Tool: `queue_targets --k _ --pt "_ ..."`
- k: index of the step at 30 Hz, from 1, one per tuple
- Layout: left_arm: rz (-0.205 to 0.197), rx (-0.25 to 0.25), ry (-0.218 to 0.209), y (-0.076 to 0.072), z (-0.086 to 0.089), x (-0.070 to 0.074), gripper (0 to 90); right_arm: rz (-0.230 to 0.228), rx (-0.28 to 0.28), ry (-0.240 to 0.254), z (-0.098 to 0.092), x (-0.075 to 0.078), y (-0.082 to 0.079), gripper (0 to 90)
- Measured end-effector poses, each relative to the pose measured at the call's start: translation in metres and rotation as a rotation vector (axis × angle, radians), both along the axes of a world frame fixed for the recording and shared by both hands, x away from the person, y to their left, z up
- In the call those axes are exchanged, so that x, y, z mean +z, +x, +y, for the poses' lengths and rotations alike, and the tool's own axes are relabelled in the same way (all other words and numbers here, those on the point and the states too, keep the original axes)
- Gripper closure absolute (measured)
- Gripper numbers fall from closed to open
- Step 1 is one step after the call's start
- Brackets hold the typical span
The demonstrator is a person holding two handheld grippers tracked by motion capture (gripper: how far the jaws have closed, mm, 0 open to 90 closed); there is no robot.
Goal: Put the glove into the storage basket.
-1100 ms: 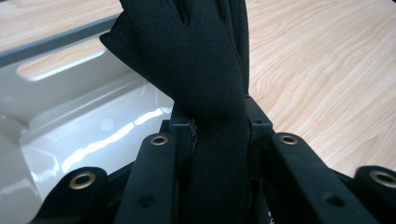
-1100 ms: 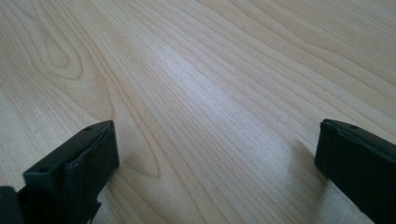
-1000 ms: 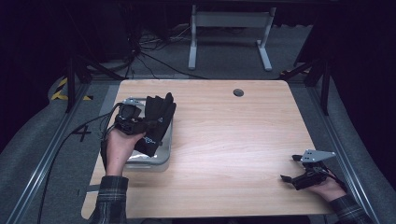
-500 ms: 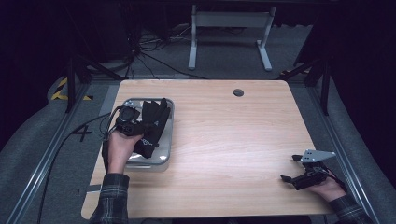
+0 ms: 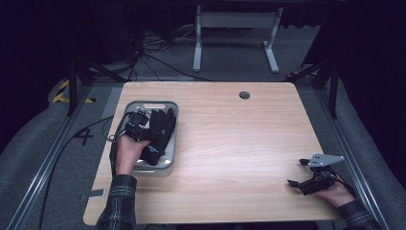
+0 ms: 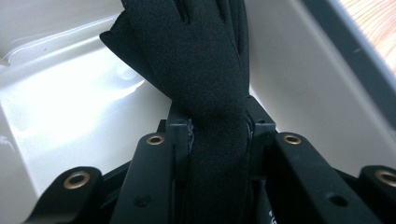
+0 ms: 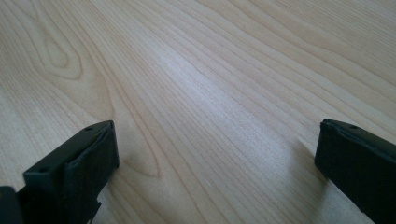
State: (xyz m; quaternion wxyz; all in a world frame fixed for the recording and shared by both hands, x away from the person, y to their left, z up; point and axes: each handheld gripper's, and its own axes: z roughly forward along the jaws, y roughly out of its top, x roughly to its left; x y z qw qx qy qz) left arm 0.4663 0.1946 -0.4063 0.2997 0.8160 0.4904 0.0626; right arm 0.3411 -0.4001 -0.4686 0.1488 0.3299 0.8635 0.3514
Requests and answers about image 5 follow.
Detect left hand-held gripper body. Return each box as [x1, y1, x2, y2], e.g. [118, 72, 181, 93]
[124, 108, 153, 142]

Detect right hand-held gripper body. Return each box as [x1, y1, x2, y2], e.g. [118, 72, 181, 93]
[300, 153, 346, 196]

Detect grey plastic bin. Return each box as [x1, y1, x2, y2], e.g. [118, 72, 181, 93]
[109, 100, 180, 177]

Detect person's right hand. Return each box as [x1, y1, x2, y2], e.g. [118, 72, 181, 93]
[315, 183, 356, 209]

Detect person's left hand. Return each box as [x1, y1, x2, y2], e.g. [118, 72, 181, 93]
[114, 133, 151, 176]

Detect black metal stand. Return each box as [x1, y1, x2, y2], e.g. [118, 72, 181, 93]
[65, 57, 129, 117]
[286, 58, 341, 120]

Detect grey tape piece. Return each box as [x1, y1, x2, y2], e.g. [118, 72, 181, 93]
[79, 189, 106, 202]

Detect yellow black hazard tape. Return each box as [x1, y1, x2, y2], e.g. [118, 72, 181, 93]
[52, 79, 97, 104]

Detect right hand-held gripper cable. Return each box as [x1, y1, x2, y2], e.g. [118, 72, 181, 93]
[333, 172, 356, 198]

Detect hand-held gripper cable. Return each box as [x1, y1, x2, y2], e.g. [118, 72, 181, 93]
[107, 110, 132, 177]
[333, 172, 356, 198]

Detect left hand-held gripper cable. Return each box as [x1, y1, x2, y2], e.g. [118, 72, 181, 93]
[107, 110, 132, 177]

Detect aluminium floor rail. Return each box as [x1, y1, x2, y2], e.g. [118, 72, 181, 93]
[6, 85, 94, 230]
[313, 88, 391, 230]

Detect bundle of floor cables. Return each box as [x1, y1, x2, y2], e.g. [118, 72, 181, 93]
[126, 24, 213, 82]

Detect black floor cable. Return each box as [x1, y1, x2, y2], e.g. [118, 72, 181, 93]
[36, 115, 115, 230]

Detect grey metal desk frame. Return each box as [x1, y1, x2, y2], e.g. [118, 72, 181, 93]
[192, 4, 284, 74]

